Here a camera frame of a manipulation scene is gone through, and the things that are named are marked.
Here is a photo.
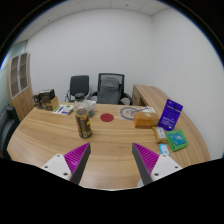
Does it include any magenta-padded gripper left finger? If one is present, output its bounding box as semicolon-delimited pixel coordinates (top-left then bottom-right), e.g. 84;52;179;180
41;142;92;186

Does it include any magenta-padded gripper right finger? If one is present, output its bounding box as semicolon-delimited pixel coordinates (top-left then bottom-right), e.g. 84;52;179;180
132;142;184;186

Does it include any clear bottle with black cap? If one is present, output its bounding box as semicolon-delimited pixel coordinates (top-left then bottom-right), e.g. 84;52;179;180
73;92;93;140

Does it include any small blue white card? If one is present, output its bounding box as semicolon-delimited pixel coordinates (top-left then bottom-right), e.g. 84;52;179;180
158;143;171;157

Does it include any small brown packet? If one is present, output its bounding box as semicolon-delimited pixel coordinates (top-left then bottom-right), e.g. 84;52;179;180
152;126;168;144

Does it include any green and blue flat box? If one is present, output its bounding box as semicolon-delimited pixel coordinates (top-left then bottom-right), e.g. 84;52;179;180
165;129;189;153

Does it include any purple card package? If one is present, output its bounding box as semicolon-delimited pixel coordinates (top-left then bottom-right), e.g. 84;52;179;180
157;98;184;131

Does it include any white green purple leaflet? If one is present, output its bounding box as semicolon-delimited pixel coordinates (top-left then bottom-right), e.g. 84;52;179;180
51;104;74;116

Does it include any flat round red coaster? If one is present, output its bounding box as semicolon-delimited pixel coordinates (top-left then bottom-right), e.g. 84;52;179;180
100;112;115;123

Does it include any grey and white mug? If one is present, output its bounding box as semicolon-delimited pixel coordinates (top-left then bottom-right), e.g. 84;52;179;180
84;99;97;118

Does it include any brown cardboard box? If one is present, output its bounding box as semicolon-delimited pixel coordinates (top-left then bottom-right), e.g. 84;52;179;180
43;96;60;112

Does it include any black mesh office chair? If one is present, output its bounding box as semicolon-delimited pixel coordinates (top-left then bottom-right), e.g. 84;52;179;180
89;72;134;106

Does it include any black carton box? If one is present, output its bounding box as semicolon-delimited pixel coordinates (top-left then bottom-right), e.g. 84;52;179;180
32;88;56;110

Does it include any grey backpack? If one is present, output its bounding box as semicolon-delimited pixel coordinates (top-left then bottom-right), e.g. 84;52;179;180
97;76;121;105

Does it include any dark armchair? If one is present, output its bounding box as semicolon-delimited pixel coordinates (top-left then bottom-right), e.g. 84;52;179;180
0;105;21;159

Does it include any wooden shelf cabinet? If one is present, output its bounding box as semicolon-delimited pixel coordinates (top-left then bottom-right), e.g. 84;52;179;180
6;52;34;122

